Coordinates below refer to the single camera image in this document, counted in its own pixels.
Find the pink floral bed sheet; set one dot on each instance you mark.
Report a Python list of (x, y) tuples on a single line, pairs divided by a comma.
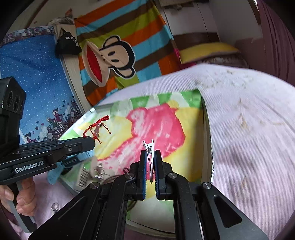
[(251, 115)]

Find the wooden cabinet panel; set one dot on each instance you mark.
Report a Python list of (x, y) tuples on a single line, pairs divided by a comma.
[(71, 69)]

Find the blue fabric wardrobe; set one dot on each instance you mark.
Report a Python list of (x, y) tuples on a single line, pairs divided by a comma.
[(50, 107)]

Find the black hanging bag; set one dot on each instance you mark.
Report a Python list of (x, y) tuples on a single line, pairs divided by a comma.
[(67, 44)]

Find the silver metal hair clip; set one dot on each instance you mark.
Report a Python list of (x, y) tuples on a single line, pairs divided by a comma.
[(150, 149)]

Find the floral patterned pillow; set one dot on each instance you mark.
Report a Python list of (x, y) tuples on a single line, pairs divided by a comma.
[(231, 60)]

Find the colourful cartoon paper lining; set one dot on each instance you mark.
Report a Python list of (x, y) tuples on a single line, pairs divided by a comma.
[(173, 122)]

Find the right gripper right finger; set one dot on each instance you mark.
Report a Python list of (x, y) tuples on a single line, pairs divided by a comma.
[(201, 211)]

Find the striped monkey cartoon blanket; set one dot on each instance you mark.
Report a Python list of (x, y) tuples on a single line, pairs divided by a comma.
[(123, 43)]

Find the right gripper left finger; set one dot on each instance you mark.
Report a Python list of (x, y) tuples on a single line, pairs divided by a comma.
[(98, 211)]

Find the light blue smart watch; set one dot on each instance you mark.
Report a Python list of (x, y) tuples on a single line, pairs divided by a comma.
[(66, 165)]

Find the yellow pillow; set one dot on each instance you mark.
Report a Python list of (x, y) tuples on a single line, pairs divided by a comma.
[(203, 51)]

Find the beige hair claw clip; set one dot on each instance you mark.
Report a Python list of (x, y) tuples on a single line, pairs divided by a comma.
[(92, 171)]

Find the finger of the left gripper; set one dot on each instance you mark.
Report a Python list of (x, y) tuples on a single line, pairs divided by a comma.
[(74, 146)]

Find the shallow grey tray box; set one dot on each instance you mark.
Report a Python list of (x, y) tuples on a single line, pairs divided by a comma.
[(155, 218)]

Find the dark wooden headboard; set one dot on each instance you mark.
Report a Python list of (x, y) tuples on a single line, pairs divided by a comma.
[(187, 40)]

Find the person's left hand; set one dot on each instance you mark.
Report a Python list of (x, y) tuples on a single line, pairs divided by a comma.
[(26, 198)]

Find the pink curtain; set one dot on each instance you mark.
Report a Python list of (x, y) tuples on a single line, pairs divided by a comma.
[(274, 52)]

